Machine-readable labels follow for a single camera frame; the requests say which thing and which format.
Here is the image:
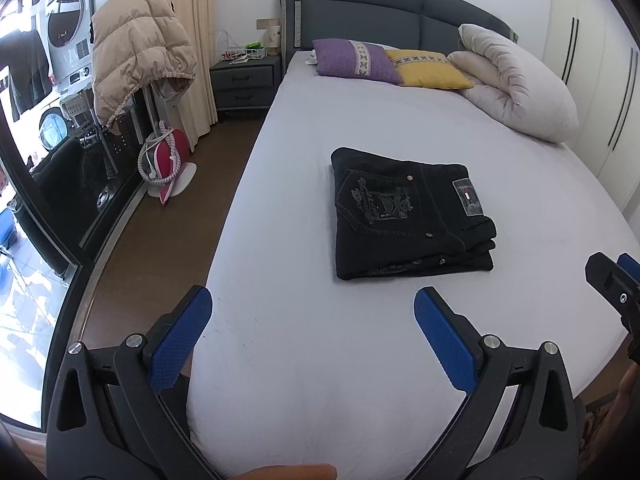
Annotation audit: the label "purple pillow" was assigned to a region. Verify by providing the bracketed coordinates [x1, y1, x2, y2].
[311, 38, 405, 85]

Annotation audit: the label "beige puffer jacket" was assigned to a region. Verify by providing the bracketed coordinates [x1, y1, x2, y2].
[90, 0, 197, 136]

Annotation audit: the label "grey nightstand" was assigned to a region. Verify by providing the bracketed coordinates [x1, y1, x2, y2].
[208, 55, 283, 113]

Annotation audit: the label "glass sliding door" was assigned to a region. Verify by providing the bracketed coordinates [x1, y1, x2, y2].
[0, 0, 166, 431]

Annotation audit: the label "grey padded headboard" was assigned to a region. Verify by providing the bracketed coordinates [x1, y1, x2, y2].
[278, 0, 520, 78]

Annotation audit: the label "white wire basket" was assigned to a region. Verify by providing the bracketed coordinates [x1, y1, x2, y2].
[216, 29, 266, 64]

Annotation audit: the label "yellow pillow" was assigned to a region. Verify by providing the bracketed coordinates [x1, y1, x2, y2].
[385, 49, 475, 91]

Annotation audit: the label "silver washing machine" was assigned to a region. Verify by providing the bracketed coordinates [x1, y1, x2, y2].
[44, 0, 108, 86]

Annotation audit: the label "pink garment steamer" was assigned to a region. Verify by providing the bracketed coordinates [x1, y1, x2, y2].
[137, 120, 199, 206]

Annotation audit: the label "bed with white sheet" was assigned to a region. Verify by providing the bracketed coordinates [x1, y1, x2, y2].
[185, 50, 640, 480]

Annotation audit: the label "black denim pants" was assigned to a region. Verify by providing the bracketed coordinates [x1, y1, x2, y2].
[330, 147, 498, 281]

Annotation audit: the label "cream curtain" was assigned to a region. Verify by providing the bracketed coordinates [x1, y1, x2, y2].
[156, 0, 221, 153]

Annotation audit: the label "dark hanging clothes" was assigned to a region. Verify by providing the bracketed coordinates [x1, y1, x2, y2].
[0, 30, 54, 122]

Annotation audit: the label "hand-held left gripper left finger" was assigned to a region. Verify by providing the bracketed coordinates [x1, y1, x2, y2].
[44, 285, 226, 480]

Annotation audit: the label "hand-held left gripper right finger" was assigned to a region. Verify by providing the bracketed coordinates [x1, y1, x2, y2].
[407, 286, 587, 480]

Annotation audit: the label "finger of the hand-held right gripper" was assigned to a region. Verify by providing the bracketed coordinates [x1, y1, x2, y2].
[585, 252, 640, 333]
[616, 253, 640, 287]

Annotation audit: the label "white wardrobe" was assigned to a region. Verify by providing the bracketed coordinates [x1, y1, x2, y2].
[542, 0, 640, 221]

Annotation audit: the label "beige folded duvet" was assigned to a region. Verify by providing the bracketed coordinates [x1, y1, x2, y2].
[446, 23, 581, 144]

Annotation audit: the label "person's left hand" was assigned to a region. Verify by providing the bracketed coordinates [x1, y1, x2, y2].
[232, 464, 339, 480]

